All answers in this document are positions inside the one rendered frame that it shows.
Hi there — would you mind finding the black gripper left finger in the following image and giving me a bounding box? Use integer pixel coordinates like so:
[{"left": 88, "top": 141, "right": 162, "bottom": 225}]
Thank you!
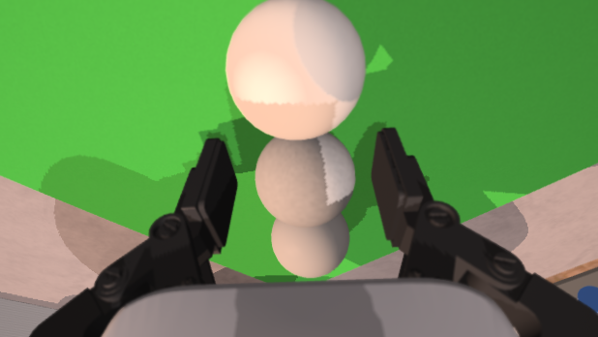
[{"left": 29, "top": 138, "right": 238, "bottom": 337}]

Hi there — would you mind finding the green mat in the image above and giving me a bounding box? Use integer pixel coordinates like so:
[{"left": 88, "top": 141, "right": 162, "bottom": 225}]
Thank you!
[{"left": 0, "top": 0, "right": 598, "bottom": 283}]

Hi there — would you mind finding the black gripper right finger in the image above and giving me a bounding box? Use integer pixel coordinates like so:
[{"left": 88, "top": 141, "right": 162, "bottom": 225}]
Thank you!
[{"left": 371, "top": 128, "right": 598, "bottom": 337}]

